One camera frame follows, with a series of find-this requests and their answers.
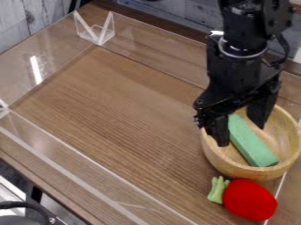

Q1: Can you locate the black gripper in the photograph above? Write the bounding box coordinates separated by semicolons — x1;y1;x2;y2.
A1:
192;31;281;147

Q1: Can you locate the green rectangular block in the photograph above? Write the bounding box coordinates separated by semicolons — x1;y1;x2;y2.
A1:
228;114;278;167

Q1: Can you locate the brown wooden bowl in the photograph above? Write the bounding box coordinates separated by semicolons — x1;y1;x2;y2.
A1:
199;105;301;182

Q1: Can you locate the red plush strawberry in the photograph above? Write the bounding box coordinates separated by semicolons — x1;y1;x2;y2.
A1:
207;176;278;221

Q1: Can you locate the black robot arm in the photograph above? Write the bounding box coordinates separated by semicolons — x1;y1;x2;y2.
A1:
192;0;294;147

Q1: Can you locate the black cable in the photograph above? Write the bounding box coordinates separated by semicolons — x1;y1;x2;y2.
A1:
262;33;291;68

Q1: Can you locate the clear acrylic front wall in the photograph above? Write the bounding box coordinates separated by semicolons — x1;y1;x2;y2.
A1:
0;100;198;225

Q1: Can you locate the clear acrylic corner bracket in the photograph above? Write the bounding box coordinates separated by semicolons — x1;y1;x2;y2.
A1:
72;11;115;46

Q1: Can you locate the black metal table bracket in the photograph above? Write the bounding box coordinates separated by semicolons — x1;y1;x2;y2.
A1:
24;185;67;225

